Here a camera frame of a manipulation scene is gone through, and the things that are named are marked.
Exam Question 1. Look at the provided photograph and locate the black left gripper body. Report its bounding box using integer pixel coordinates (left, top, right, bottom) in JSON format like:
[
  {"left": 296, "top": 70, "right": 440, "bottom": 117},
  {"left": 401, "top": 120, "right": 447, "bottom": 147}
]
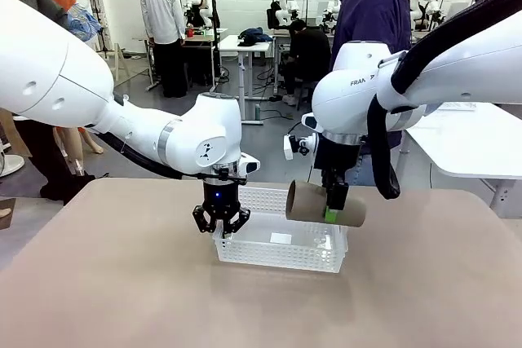
[{"left": 202, "top": 178, "right": 242, "bottom": 214}]

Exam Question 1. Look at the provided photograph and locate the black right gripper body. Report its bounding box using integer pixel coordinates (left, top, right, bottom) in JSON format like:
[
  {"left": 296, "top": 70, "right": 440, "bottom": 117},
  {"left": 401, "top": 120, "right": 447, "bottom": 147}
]
[{"left": 313, "top": 135, "right": 362, "bottom": 187}]

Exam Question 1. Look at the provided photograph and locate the brown paper cup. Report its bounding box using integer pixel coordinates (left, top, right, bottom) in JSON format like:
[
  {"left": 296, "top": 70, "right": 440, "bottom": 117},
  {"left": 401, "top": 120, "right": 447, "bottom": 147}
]
[{"left": 285, "top": 179, "right": 367, "bottom": 228}]

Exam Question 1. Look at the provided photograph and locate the white perforated plastic basket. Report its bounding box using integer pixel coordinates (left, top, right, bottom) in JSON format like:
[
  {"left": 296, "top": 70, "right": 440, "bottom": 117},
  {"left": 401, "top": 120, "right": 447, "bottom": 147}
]
[{"left": 211, "top": 186, "right": 350, "bottom": 275}]

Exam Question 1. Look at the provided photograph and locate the grey plastic stool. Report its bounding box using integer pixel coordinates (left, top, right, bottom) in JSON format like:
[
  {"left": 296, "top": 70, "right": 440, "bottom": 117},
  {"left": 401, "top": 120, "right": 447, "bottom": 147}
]
[{"left": 295, "top": 78, "right": 317, "bottom": 112}]

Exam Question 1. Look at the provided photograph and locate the seated person in black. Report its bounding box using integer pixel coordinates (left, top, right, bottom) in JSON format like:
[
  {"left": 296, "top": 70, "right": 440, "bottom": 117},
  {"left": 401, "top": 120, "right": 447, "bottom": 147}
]
[{"left": 281, "top": 18, "right": 332, "bottom": 107}]

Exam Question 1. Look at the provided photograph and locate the large white table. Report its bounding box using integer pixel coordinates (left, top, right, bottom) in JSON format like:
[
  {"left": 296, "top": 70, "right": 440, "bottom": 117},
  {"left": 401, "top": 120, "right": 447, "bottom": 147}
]
[{"left": 403, "top": 101, "right": 522, "bottom": 218}]

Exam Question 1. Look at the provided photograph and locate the white standing desk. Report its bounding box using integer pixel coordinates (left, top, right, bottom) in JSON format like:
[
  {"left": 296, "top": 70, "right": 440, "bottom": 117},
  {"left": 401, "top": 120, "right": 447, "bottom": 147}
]
[{"left": 218, "top": 34, "right": 273, "bottom": 126}]

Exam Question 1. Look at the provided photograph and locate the dark blue clothing pile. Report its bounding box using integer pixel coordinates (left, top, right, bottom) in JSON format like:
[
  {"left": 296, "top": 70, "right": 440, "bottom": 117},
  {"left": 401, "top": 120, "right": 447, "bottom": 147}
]
[{"left": 238, "top": 28, "right": 273, "bottom": 47}]

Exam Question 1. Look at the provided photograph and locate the person in navy hoodie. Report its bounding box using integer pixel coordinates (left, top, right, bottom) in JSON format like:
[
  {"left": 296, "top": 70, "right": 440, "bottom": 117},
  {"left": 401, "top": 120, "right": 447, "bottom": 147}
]
[{"left": 329, "top": 0, "right": 413, "bottom": 187}]

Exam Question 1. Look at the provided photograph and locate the wooden top work desk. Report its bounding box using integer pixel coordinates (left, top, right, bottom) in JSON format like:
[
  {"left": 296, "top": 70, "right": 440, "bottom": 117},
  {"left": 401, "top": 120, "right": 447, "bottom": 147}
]
[{"left": 144, "top": 28, "right": 229, "bottom": 94}]

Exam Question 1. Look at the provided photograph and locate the person in dark green coat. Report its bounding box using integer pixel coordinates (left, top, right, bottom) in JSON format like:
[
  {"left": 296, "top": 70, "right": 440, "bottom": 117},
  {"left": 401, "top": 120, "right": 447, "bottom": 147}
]
[{"left": 0, "top": 0, "right": 97, "bottom": 205}]

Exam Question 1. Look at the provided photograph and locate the white step stool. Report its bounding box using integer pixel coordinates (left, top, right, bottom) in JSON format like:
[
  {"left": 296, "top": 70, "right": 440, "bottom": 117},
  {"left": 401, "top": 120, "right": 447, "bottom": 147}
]
[{"left": 106, "top": 42, "right": 123, "bottom": 81}]

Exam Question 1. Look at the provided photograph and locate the person in white shirt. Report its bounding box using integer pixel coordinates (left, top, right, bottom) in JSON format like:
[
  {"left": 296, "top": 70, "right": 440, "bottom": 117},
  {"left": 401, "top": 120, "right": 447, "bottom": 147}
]
[{"left": 139, "top": 0, "right": 189, "bottom": 99}]

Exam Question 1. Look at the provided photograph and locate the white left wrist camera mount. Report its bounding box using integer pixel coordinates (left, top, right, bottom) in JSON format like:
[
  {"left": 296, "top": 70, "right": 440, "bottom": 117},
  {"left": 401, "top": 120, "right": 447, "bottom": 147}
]
[{"left": 238, "top": 152, "right": 262, "bottom": 176}]

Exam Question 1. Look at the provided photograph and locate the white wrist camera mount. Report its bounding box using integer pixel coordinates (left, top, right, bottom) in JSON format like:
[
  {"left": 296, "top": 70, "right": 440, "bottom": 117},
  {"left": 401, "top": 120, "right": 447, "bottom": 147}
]
[
  {"left": 283, "top": 132, "right": 319, "bottom": 161},
  {"left": 238, "top": 152, "right": 262, "bottom": 176}
]

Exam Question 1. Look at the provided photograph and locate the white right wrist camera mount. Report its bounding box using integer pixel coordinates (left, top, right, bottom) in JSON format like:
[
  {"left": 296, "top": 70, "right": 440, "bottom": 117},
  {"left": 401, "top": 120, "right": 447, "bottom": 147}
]
[{"left": 283, "top": 132, "right": 319, "bottom": 161}]

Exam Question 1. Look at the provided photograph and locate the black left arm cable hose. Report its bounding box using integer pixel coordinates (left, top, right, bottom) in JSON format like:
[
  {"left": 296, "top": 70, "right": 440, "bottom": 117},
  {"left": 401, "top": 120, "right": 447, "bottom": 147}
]
[{"left": 87, "top": 126, "right": 205, "bottom": 181}]

